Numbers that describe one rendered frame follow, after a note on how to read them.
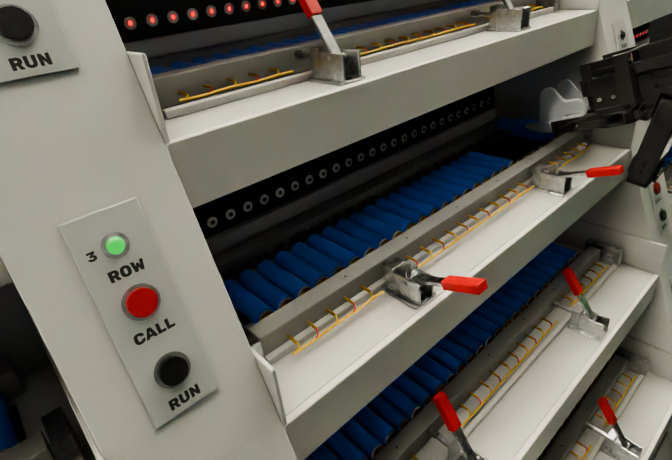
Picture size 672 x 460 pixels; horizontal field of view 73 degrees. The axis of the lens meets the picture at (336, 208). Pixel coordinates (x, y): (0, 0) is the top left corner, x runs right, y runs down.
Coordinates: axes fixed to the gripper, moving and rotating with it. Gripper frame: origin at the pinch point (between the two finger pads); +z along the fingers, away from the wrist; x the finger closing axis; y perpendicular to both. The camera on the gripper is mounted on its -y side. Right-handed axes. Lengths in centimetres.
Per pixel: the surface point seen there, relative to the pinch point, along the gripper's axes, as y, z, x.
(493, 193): -3.0, -4.0, 19.4
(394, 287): -4.7, -5.8, 38.7
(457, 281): -3.7, -12.5, 38.0
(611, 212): -16.1, -4.0, -6.9
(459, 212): -2.7, -4.2, 26.0
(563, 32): 11.5, -7.5, 3.0
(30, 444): -1, -2, 66
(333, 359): -6.0, -7.1, 47.6
